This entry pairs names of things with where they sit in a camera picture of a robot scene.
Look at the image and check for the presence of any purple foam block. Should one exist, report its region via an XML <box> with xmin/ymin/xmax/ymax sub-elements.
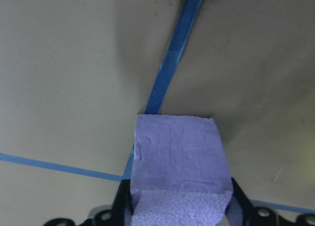
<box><xmin>130</xmin><ymin>114</ymin><xmax>233</xmax><ymax>226</ymax></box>

